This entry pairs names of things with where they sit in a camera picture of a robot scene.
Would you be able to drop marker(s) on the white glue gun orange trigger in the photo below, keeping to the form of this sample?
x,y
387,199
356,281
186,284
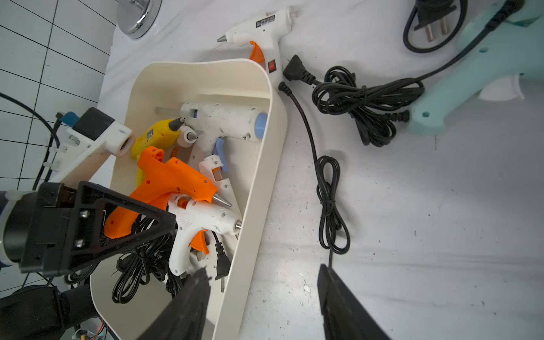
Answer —
x,y
263,32

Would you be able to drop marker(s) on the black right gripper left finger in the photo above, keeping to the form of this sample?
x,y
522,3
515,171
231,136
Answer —
x,y
185,316

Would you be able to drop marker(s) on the white mini glue gun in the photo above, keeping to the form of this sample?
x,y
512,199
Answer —
x,y
192,217

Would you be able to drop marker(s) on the small white glue gun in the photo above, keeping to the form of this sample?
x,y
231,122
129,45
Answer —
x,y
211,167

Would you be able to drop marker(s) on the chrome wine glass rack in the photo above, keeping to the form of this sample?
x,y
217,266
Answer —
x,y
136,17

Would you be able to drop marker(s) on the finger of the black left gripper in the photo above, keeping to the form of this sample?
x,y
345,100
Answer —
x,y
108,223

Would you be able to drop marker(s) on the large white glue gun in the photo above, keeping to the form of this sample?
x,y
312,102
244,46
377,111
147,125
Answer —
x,y
214,121

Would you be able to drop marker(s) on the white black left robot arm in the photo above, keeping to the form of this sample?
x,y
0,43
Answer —
x,y
37,312

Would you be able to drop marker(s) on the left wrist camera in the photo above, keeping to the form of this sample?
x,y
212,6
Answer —
x,y
95,137

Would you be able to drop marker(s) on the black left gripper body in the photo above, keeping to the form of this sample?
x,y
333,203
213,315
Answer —
x,y
51,232

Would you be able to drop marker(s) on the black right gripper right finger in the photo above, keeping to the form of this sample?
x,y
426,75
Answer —
x,y
344,317

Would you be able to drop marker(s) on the mint glue gun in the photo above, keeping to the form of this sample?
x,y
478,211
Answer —
x,y
502,46

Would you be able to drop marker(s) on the cream plastic storage tray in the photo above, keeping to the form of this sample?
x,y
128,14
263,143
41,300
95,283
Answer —
x,y
229,260

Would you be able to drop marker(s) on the yellow glue gun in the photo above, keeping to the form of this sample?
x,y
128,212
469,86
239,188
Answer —
x,y
161,135

